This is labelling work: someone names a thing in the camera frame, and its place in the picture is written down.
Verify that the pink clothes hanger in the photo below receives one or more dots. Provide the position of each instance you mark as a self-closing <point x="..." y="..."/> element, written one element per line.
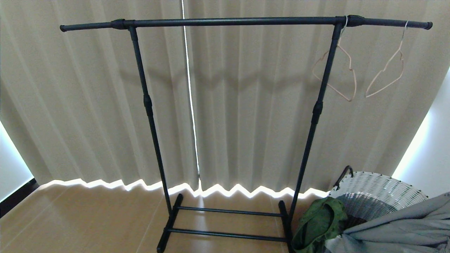
<point x="403" y="66"/>
<point x="355" y="86"/>

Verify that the pale grey shorts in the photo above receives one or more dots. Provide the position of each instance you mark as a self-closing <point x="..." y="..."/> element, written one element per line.
<point x="404" y="232"/>

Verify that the black clothes rack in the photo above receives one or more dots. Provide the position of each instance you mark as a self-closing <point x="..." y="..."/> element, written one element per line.
<point x="228" y="21"/>

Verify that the white laundry basket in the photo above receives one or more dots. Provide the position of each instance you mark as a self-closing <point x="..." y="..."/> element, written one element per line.
<point x="379" y="186"/>

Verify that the green garment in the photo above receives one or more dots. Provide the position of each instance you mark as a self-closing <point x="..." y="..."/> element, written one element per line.
<point x="316" y="225"/>

